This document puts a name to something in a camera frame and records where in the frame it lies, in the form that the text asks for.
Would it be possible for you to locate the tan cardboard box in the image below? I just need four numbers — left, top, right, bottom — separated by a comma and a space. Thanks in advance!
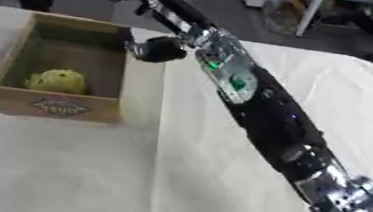
0, 7, 137, 129

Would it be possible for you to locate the yellow soft toy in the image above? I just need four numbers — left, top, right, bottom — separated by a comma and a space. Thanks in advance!
22, 64, 92, 97

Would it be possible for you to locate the white pole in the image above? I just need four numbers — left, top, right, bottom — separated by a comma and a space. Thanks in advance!
293, 0, 329, 41

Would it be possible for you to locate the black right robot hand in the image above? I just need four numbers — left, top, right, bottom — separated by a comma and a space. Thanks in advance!
99, 0, 224, 71

